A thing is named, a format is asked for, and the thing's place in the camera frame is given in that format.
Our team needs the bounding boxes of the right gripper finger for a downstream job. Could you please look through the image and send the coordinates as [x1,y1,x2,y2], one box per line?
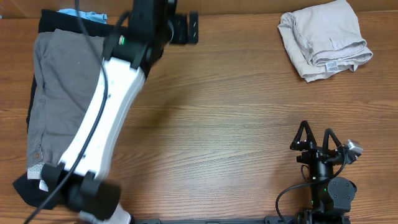
[322,127,343,154]
[289,120,318,152]

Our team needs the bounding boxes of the grey shorts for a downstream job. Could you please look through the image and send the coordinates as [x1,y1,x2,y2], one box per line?
[26,29,100,180]

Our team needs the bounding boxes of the black garment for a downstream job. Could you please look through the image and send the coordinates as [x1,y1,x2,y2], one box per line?
[12,9,114,207]

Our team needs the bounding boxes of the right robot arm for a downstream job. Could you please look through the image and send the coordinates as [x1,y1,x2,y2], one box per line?
[289,121,363,224]

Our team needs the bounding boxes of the light blue garment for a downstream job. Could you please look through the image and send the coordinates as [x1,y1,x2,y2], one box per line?
[58,9,108,24]

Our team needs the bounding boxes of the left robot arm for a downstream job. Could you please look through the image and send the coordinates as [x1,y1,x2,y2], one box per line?
[39,0,198,223]

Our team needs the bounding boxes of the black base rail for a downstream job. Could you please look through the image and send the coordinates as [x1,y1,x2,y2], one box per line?
[130,216,351,224]

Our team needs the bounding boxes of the beige shorts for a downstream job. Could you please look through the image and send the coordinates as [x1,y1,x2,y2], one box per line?
[277,0,373,83]

